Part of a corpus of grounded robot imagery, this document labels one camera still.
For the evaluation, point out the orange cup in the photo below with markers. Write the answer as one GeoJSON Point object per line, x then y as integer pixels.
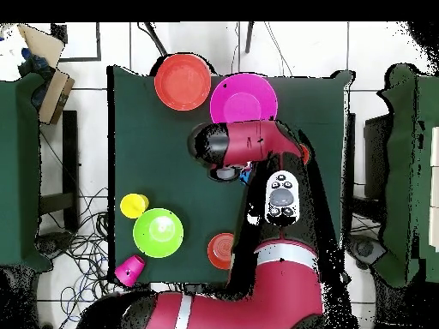
{"type": "Point", "coordinates": [305, 154]}

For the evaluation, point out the beige board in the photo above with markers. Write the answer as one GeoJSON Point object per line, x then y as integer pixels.
{"type": "Point", "coordinates": [43, 43]}

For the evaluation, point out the yellow cup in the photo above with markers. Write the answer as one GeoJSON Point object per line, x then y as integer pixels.
{"type": "Point", "coordinates": [133, 205]}

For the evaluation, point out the large pink bowl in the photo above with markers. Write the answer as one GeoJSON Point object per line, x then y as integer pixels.
{"type": "Point", "coordinates": [243, 101]}

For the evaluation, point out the dark green table cloth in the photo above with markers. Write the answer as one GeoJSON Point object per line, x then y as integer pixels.
{"type": "Point", "coordinates": [164, 154]}

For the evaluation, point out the brown cardboard box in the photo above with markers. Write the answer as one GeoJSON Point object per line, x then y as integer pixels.
{"type": "Point", "coordinates": [56, 96]}

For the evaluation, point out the large shallow orange bowl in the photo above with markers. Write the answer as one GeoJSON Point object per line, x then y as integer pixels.
{"type": "Point", "coordinates": [181, 82]}

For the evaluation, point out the white boxes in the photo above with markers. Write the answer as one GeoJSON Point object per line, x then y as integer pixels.
{"type": "Point", "coordinates": [435, 188]}

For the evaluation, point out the pink cup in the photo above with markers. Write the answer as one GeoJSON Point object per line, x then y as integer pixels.
{"type": "Point", "coordinates": [130, 269]}

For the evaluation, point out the black floor frame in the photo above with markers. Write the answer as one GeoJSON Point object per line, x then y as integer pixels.
{"type": "Point", "coordinates": [79, 60]}

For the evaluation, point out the green cloth covered table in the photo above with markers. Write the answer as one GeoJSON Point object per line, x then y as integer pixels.
{"type": "Point", "coordinates": [399, 171]}
{"type": "Point", "coordinates": [17, 171]}

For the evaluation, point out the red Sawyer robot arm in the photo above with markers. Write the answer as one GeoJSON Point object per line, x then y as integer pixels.
{"type": "Point", "coordinates": [274, 294]}

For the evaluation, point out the green bowl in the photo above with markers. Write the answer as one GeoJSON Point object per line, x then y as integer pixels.
{"type": "Point", "coordinates": [157, 233]}

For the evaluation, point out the black box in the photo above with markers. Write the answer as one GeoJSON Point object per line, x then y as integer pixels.
{"type": "Point", "coordinates": [377, 154]}

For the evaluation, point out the light blue bowl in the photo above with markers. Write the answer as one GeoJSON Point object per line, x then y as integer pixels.
{"type": "Point", "coordinates": [245, 176]}

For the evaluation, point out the small orange bowl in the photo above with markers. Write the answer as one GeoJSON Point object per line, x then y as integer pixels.
{"type": "Point", "coordinates": [219, 252]}

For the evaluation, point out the black camera tripod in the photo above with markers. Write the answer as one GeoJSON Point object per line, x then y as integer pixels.
{"type": "Point", "coordinates": [156, 39]}

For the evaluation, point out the black stool frame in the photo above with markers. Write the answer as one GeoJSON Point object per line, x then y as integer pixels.
{"type": "Point", "coordinates": [70, 154]}

